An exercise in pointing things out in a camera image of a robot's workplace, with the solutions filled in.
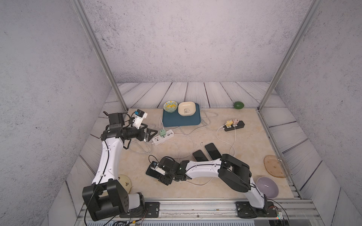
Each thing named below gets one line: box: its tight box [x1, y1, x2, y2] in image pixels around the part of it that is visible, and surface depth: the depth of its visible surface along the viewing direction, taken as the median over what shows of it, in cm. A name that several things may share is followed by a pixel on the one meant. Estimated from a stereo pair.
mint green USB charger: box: [159, 129, 166, 137], surface depth 98 cm
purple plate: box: [256, 176, 280, 199], surface depth 79 cm
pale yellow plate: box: [117, 174, 132, 194], surface depth 84 cm
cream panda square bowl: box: [177, 101, 197, 117], surface depth 120 cm
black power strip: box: [222, 120, 246, 132], surface depth 109 cm
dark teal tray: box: [162, 103, 201, 128], surface depth 114 cm
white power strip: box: [152, 129, 175, 146], surface depth 101 cm
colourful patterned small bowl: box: [163, 100, 178, 113], surface depth 121 cm
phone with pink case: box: [192, 149, 209, 162], surface depth 96 cm
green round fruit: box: [233, 101, 245, 110], surface depth 121 cm
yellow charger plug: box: [225, 119, 234, 129], surface depth 106 cm
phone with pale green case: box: [204, 142, 223, 161], surface depth 98 cm
